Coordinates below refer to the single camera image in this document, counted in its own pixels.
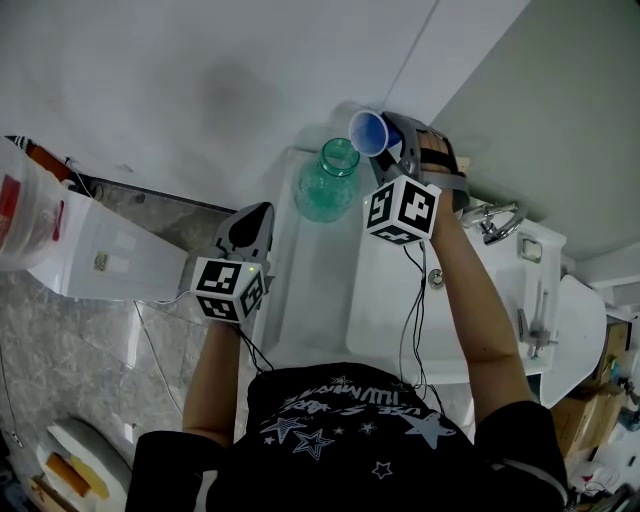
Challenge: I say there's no red-brown brush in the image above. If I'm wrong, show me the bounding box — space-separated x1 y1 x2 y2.
3 133 72 182

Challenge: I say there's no person's right forearm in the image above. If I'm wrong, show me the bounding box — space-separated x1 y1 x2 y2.
428 192 539 437

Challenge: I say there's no person's right hand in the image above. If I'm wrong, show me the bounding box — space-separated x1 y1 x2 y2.
418 130 458 172

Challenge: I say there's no grey shoulder strap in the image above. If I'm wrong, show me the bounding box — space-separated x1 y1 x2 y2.
492 457 569 506

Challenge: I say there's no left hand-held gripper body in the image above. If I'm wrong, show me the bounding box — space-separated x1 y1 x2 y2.
189 239 277 327

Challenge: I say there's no cardboard box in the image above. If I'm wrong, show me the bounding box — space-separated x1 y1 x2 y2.
549 382 632 462

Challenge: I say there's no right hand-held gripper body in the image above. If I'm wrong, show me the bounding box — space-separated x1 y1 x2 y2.
363 117 472 247

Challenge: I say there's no black cable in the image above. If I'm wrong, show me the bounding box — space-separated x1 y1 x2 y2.
233 322 275 375
398 240 447 416

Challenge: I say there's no white cable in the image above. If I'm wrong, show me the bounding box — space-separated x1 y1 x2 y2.
132 292 194 416

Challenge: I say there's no white appliance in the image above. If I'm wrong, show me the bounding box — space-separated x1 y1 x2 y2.
27 192 202 304

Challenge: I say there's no red-print plastic bag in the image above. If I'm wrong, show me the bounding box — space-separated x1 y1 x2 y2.
0 137 72 274

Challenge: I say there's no black star-print t-shirt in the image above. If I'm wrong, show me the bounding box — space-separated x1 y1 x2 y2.
124 362 571 512

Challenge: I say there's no white toilet lid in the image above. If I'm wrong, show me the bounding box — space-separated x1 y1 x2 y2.
538 273 609 410

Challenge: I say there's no white sink basin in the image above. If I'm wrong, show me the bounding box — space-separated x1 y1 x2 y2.
254 102 567 387

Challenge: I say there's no person's left forearm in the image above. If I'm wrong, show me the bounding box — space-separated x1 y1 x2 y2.
182 312 251 449

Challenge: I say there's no chrome faucet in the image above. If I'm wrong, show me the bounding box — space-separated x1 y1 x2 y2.
459 201 529 246

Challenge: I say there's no white tray with orange items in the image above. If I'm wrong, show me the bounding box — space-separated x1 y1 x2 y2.
33 417 134 504

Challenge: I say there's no green transparent container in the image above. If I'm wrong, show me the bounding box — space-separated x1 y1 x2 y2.
293 138 362 224

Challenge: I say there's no blue plastic cup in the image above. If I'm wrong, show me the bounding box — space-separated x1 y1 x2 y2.
348 109 404 159

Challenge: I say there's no grey metal holder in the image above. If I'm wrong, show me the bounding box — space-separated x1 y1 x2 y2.
516 279 560 361

